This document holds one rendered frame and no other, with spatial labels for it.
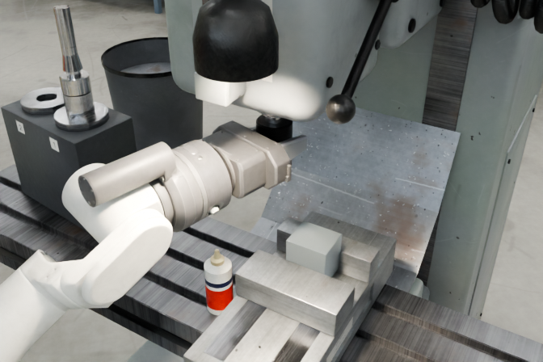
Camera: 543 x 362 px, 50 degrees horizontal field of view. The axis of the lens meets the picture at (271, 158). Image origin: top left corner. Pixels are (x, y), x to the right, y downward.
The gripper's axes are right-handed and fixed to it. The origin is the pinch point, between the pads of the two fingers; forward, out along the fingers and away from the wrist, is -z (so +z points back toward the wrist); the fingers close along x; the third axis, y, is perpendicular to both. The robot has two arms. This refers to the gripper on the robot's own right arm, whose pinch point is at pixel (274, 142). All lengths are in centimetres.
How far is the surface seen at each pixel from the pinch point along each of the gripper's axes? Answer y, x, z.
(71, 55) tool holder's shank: -3.6, 38.2, 7.8
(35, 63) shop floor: 124, 363, -109
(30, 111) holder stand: 8.0, 47.4, 13.0
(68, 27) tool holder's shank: -8.0, 38.2, 7.5
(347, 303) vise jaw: 17.0, -14.8, 1.5
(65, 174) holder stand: 16.0, 37.0, 13.3
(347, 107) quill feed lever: -12.1, -15.4, 5.0
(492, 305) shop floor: 124, 10, -124
